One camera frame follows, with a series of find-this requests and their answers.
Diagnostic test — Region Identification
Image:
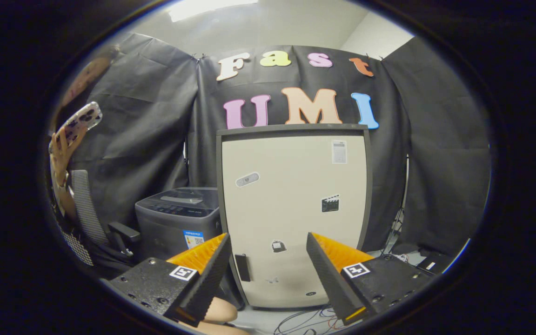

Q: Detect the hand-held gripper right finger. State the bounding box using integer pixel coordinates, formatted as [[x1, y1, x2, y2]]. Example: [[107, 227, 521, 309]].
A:
[[306, 232, 435, 326]]

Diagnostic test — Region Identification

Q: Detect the black office chair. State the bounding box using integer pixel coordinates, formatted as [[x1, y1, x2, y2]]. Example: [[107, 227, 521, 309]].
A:
[[69, 169, 141, 261]]

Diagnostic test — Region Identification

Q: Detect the spotted phone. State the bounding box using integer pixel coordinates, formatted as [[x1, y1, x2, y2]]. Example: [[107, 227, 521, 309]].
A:
[[49, 101, 103, 154]]

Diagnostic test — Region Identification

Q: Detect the beige cabinet with dark frame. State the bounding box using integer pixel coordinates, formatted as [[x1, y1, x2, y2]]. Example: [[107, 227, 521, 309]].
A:
[[216, 123, 374, 310]]

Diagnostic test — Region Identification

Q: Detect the grey washing machine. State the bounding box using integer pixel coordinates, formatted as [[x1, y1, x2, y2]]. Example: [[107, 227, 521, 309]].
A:
[[134, 187, 225, 264]]

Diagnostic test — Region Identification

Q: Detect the tangle of floor cables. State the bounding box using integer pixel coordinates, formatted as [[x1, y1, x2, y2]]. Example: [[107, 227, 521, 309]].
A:
[[273, 305, 345, 335]]

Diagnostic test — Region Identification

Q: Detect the black backdrop cloth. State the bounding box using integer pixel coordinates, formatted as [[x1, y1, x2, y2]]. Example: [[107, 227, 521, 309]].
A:
[[61, 32, 491, 256]]

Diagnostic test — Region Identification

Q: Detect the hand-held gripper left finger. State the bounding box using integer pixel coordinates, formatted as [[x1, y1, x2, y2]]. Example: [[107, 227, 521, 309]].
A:
[[107, 233, 233, 328]]

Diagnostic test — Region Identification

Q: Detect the person's bare knee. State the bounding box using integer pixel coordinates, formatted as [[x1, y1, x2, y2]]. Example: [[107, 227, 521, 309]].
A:
[[188, 298, 251, 335]]

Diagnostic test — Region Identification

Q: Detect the black box with white label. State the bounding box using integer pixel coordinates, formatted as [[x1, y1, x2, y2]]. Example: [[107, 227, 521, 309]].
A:
[[416, 252, 453, 275]]

